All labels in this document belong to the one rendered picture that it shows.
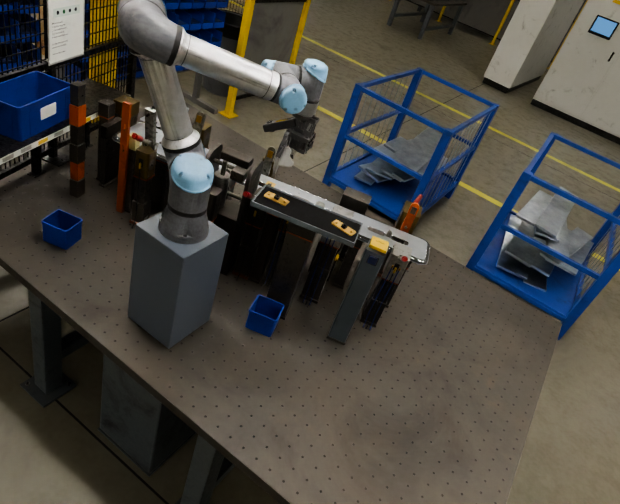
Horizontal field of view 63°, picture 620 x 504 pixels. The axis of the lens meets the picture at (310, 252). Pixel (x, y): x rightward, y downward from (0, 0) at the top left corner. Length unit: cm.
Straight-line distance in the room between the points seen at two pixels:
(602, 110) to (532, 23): 178
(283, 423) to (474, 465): 65
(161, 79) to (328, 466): 120
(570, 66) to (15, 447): 887
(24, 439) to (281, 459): 119
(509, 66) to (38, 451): 877
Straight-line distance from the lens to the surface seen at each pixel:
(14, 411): 251
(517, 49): 959
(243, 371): 175
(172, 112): 150
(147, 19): 131
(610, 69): 949
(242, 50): 489
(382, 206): 397
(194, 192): 145
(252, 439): 162
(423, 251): 208
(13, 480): 235
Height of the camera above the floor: 206
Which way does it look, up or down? 36 degrees down
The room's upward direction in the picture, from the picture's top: 20 degrees clockwise
